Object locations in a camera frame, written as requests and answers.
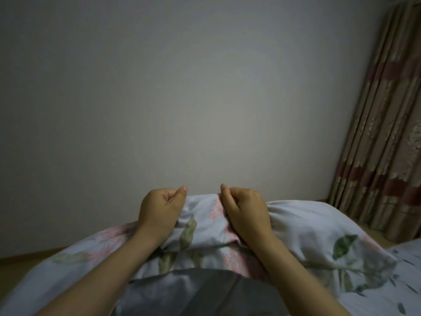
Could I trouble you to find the person's left hand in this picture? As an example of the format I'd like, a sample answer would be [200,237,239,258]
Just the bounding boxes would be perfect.
[136,185,188,235]

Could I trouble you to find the person's right hand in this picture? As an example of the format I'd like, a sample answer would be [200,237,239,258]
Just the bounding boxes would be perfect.
[220,183,274,244]

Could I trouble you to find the floral light blue duvet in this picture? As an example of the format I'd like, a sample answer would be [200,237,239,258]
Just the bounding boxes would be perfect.
[0,193,400,316]

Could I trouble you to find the person's right forearm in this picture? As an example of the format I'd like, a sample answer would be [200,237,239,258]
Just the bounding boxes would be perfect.
[245,234,354,316]

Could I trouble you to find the person's left forearm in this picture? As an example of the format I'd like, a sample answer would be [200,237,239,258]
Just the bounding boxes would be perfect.
[33,224,171,316]

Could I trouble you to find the beige patterned curtain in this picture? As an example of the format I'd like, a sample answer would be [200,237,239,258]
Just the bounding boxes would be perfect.
[327,0,421,243]

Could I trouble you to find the leaf print bed sheet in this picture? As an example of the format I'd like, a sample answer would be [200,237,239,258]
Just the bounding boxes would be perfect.
[335,238,421,316]

